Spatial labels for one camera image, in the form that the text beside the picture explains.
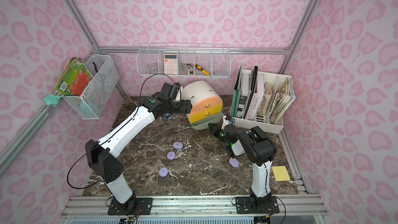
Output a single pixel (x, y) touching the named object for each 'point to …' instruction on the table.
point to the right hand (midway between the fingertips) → (207, 124)
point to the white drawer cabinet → (195, 90)
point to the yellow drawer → (206, 112)
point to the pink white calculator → (170, 64)
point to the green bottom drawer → (201, 121)
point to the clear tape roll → (153, 70)
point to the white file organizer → (260, 99)
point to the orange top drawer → (205, 103)
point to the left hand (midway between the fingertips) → (185, 103)
